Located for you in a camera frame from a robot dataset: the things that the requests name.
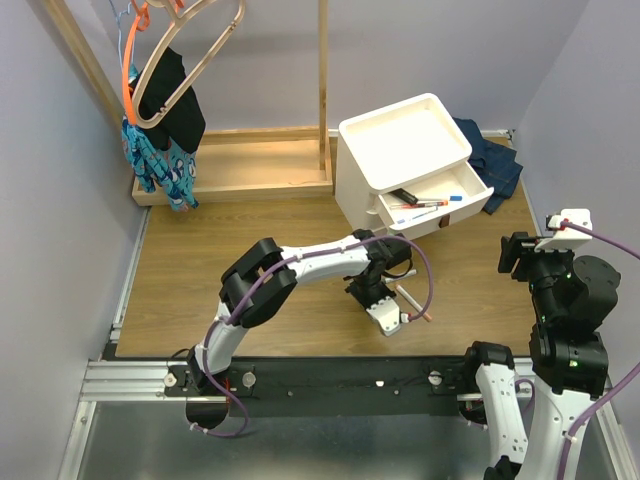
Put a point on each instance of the green cap white marker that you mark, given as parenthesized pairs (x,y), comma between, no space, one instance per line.
(394,278)

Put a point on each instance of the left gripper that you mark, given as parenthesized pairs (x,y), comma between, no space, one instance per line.
(385,292)

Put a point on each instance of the red white marker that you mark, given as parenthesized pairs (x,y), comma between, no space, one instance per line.
(429,204)

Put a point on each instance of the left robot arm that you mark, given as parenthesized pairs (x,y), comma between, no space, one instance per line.
(257,285)

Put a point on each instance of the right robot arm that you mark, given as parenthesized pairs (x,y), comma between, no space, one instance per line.
(571,295)

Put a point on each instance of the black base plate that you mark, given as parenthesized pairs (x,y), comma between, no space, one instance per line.
(351,386)

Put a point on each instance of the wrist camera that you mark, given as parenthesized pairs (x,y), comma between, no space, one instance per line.
(569,228)
(387,315)

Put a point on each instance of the blue patterned garment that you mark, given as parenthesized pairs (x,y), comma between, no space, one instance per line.
(164,157)

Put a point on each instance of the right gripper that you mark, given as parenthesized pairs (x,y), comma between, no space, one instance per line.
(513,246)

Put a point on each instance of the wooden clothes rack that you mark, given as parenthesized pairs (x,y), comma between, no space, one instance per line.
(233,165)

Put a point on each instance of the blue wire hanger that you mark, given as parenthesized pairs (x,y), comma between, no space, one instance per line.
(118,14)

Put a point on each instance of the folded denim jeans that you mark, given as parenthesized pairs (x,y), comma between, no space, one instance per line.
(494,163)

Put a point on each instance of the orange hanger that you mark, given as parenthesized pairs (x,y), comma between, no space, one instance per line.
(140,23)

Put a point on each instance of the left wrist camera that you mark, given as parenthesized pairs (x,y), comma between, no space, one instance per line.
(387,315)

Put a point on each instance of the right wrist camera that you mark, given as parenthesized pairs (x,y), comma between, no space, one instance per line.
(569,228)

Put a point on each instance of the orange tip white marker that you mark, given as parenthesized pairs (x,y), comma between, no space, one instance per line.
(413,303)

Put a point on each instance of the green black highlighter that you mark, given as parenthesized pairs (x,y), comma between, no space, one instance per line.
(404,196)

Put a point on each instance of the white drawer cabinet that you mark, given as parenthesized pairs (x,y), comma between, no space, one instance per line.
(415,145)

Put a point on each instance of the aluminium frame rail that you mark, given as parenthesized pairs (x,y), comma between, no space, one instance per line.
(107,381)

